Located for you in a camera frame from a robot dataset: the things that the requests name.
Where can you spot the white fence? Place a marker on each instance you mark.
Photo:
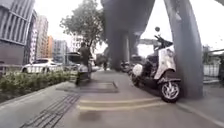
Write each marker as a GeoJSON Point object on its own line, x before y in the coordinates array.
{"type": "Point", "coordinates": [211, 70]}

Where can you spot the dark drain grating strip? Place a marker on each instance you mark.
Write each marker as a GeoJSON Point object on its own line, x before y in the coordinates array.
{"type": "Point", "coordinates": [50, 113]}

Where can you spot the grey paved footpath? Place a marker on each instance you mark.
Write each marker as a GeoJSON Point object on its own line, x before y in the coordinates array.
{"type": "Point", "coordinates": [133, 115]}

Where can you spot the low green hedge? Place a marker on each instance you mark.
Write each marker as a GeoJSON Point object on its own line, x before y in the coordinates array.
{"type": "Point", "coordinates": [33, 81]}

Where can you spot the grey ribbed building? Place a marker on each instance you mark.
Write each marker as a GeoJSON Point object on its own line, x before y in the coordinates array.
{"type": "Point", "coordinates": [15, 30]}

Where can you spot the cluster of distant buildings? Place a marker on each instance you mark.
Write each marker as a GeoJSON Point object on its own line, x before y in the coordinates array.
{"type": "Point", "coordinates": [41, 36]}

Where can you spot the dark scooter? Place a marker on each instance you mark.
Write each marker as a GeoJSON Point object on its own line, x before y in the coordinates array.
{"type": "Point", "coordinates": [83, 76]}

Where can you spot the white car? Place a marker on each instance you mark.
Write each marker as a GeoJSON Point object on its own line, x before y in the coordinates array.
{"type": "Point", "coordinates": [41, 66]}

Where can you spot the broad leafy tree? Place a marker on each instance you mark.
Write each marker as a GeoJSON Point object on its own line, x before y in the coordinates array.
{"type": "Point", "coordinates": [85, 23]}

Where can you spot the white scooter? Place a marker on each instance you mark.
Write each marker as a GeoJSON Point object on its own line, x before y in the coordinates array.
{"type": "Point", "coordinates": [163, 66]}

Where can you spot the person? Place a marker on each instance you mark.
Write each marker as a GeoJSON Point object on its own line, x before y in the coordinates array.
{"type": "Point", "coordinates": [105, 65]}
{"type": "Point", "coordinates": [84, 55]}

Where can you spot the grey concrete overpass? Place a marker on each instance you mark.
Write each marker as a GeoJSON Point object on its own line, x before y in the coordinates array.
{"type": "Point", "coordinates": [126, 20]}

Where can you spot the square tree pit frame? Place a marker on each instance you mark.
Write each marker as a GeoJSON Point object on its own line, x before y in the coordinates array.
{"type": "Point", "coordinates": [93, 90]}

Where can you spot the parked scooters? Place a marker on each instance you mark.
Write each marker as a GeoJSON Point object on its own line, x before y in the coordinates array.
{"type": "Point", "coordinates": [126, 66]}

